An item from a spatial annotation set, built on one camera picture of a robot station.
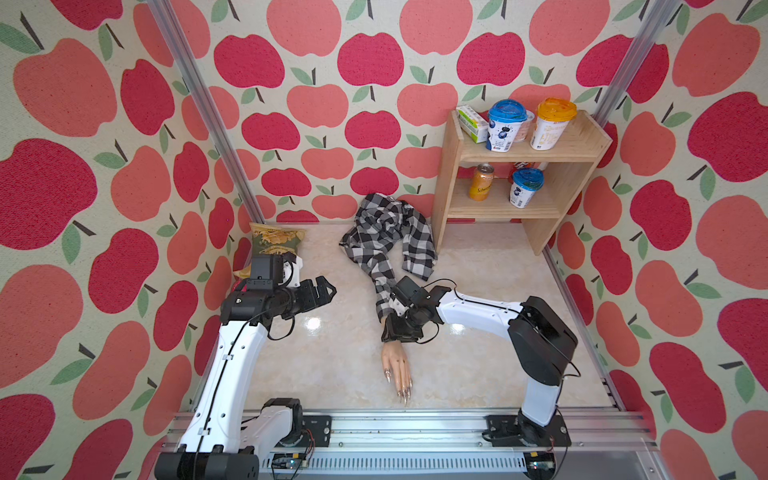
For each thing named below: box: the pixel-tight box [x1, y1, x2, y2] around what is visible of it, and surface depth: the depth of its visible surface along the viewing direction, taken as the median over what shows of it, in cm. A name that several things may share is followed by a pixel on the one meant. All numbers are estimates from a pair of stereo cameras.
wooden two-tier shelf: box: [432, 110, 613, 255], surface depth 93 cm
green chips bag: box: [234, 222, 306, 279], surface depth 109 cm
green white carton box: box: [456, 105, 489, 143], surface depth 85 cm
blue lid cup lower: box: [510, 167, 545, 209], surface depth 93 cm
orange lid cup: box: [530, 97, 577, 150], surface depth 76 cm
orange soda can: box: [469, 162, 494, 202], surface depth 95 cm
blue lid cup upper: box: [486, 99, 528, 152], surface depth 76 cm
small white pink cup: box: [514, 110, 535, 142], surface depth 82 cm
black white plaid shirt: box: [339, 193, 438, 322], surface depth 113 cm
